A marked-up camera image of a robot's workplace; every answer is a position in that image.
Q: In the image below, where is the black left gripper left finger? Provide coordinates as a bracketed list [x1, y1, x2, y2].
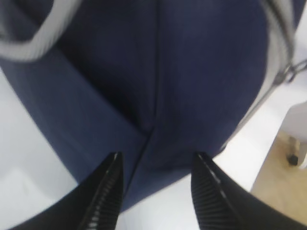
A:
[14, 152, 123, 230]

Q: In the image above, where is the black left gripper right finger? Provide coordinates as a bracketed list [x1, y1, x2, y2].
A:
[190, 151, 291, 230]

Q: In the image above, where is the white table leg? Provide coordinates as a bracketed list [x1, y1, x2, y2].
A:
[287, 136, 307, 169]

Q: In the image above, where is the navy blue lunch bag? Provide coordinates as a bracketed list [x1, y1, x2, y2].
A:
[0, 0, 306, 210]

